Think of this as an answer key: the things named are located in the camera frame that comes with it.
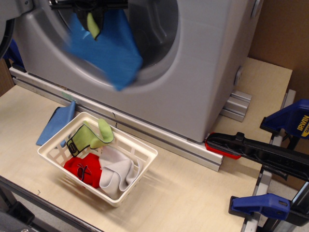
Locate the aluminium extrusion side block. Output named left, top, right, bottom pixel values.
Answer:
left=220, top=90, right=252, bottom=122

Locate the black and red bar clamp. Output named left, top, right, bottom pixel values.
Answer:
left=205, top=132, right=309, bottom=182

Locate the light grey cloth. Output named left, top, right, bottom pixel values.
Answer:
left=99, top=146, right=137, bottom=200

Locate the grey toy washing machine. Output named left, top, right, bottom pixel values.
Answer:
left=0, top=0, right=263, bottom=142

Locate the black metal table frame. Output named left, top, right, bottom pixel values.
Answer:
left=0, top=176, right=100, bottom=232

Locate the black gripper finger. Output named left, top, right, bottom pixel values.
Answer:
left=93, top=8, right=106, bottom=32
left=73, top=8, right=89, bottom=31

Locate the blue Irwin clamp upper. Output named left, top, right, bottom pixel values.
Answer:
left=260, top=99, right=309, bottom=140

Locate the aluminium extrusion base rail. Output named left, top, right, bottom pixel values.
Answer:
left=9, top=67, right=223, bottom=171

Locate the red cloth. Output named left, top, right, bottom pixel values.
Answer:
left=64, top=153, right=102, bottom=189

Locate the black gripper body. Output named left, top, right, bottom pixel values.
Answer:
left=50, top=0, right=128, bottom=10

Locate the light blue cloth on table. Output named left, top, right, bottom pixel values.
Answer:
left=36, top=101, right=76, bottom=145

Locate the blue clamp lower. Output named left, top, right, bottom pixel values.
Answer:
left=228, top=193, right=309, bottom=227

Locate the large blue cloth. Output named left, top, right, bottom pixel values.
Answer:
left=64, top=9, right=143, bottom=91

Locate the green cloth in basket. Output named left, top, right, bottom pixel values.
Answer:
left=66, top=118, right=114, bottom=157

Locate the green cloth with black trim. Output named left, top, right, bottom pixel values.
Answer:
left=86, top=13, right=100, bottom=41

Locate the brown cardboard panel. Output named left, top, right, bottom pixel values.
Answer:
left=249, top=0, right=309, bottom=99

